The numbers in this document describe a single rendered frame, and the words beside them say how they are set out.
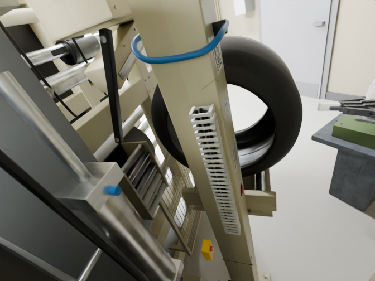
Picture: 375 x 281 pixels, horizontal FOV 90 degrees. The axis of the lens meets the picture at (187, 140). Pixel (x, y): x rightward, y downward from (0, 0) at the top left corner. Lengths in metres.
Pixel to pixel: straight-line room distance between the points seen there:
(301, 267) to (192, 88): 1.53
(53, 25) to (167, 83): 0.43
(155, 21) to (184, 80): 0.12
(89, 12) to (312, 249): 1.82
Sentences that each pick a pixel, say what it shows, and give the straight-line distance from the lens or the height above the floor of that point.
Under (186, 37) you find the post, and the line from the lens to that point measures 0.39.
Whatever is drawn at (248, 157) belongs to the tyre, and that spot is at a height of 0.93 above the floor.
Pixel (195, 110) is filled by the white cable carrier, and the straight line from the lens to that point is 0.41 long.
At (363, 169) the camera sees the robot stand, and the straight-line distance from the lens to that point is 1.78.
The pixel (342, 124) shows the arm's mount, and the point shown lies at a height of 0.74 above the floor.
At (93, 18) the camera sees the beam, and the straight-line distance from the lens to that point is 0.65.
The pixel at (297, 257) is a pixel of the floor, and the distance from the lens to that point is 1.75.
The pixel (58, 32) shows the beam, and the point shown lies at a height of 1.65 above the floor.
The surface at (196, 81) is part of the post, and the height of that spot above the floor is 1.48.
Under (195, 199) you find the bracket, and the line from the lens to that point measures 0.91.
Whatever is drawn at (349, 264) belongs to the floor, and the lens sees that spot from 1.81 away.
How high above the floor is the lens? 1.60
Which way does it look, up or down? 33 degrees down
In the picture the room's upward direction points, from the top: 19 degrees counter-clockwise
